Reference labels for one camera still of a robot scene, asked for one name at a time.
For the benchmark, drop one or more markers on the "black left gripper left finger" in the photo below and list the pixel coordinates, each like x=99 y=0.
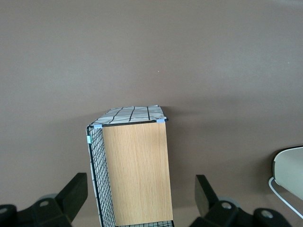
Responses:
x=68 y=201

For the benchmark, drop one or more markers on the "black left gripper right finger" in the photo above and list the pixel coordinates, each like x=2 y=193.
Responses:
x=213 y=205

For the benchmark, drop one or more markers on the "cream white toaster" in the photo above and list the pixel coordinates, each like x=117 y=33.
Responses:
x=290 y=171

